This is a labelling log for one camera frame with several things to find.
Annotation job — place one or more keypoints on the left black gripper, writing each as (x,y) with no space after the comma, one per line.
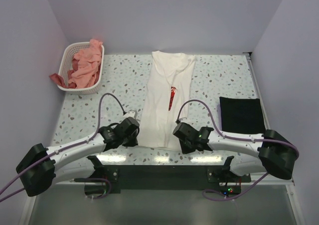
(133,142)

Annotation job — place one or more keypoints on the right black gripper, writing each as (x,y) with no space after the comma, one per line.
(184,149)

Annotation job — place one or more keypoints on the white t-shirt red print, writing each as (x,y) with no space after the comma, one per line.
(168,88)

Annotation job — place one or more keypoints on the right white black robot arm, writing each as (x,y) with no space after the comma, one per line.
(267,152)

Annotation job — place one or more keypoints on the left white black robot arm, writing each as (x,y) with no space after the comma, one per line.
(43,167)

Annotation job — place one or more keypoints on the folded lavender t-shirt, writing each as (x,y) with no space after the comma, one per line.
(219,116)

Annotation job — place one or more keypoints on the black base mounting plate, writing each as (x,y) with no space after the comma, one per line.
(159,177)

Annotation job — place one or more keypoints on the folded black t-shirt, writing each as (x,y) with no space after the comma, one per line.
(243,116)

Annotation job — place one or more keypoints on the pink crumpled t-shirt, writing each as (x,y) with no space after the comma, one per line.
(86,66)

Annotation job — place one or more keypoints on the white plastic laundry basket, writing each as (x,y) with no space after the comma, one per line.
(66,65)

